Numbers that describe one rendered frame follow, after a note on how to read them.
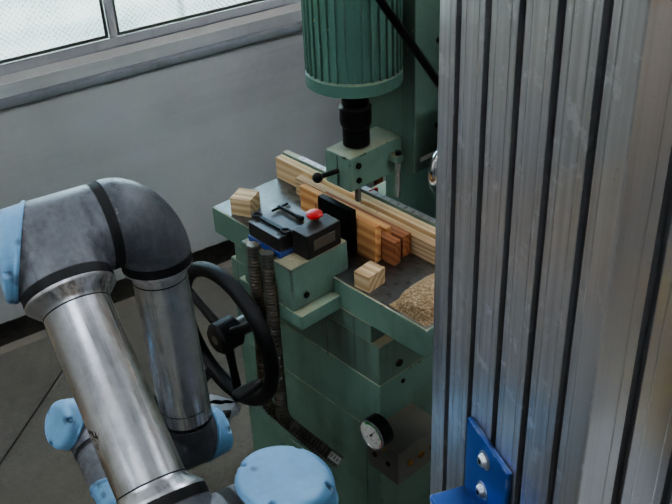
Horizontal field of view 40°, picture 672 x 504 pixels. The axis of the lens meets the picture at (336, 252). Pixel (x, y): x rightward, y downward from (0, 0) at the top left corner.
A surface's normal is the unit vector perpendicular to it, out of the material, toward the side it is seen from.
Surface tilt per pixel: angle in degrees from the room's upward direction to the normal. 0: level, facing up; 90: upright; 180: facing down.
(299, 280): 90
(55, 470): 0
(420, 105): 90
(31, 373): 0
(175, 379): 87
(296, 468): 7
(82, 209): 31
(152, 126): 90
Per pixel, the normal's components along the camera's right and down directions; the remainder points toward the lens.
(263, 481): 0.07, -0.88
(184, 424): 0.09, 0.48
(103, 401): -0.16, -0.21
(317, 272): 0.68, 0.37
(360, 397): -0.74, 0.39
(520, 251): -0.94, 0.21
